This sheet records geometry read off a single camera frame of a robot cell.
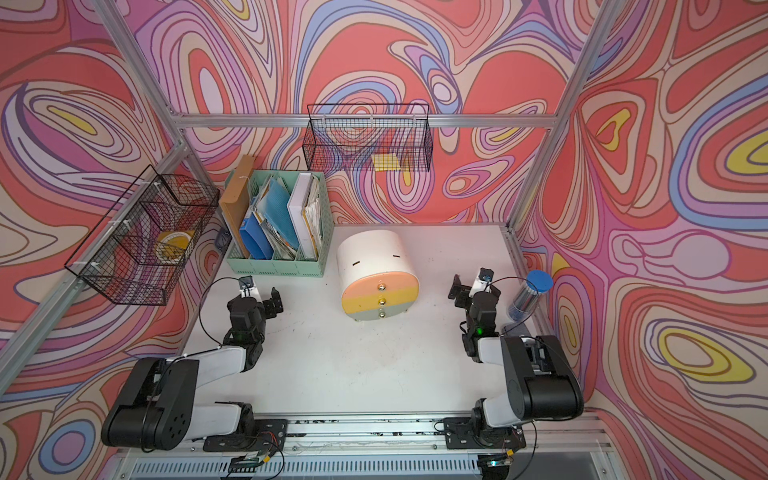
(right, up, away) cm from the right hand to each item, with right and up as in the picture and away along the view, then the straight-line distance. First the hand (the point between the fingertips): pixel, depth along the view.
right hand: (472, 285), depth 91 cm
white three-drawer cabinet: (-33, +10, -6) cm, 35 cm away
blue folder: (-68, +15, +2) cm, 70 cm away
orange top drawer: (-28, +2, -13) cm, 31 cm away
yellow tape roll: (-78, +12, -21) cm, 82 cm away
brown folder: (-69, +25, -10) cm, 74 cm away
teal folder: (-62, +24, +2) cm, 66 cm away
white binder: (-55, +24, -1) cm, 60 cm away
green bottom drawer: (-29, -9, -2) cm, 30 cm away
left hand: (-65, -2, -2) cm, 65 cm away
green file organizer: (-53, +5, +12) cm, 55 cm away
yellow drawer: (-28, -3, -9) cm, 30 cm away
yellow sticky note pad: (-27, +38, -1) cm, 47 cm away
